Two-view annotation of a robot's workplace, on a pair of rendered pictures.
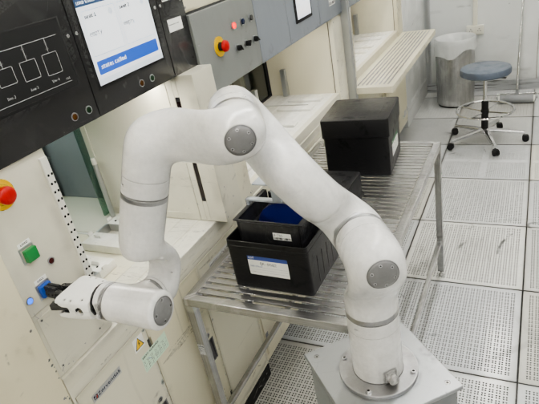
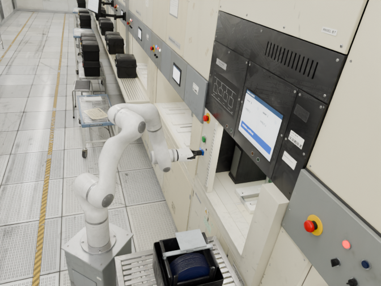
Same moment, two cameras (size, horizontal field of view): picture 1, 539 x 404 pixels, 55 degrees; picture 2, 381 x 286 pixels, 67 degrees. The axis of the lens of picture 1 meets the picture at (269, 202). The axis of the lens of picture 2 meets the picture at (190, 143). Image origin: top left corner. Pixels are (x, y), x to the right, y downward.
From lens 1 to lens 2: 2.13 m
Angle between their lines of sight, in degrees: 104
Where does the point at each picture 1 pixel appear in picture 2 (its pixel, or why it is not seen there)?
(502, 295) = not seen: outside the picture
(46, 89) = (225, 106)
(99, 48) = (245, 116)
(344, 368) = (111, 232)
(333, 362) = (119, 235)
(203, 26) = (309, 192)
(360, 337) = not seen: hidden behind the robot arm
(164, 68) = (266, 166)
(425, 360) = (79, 252)
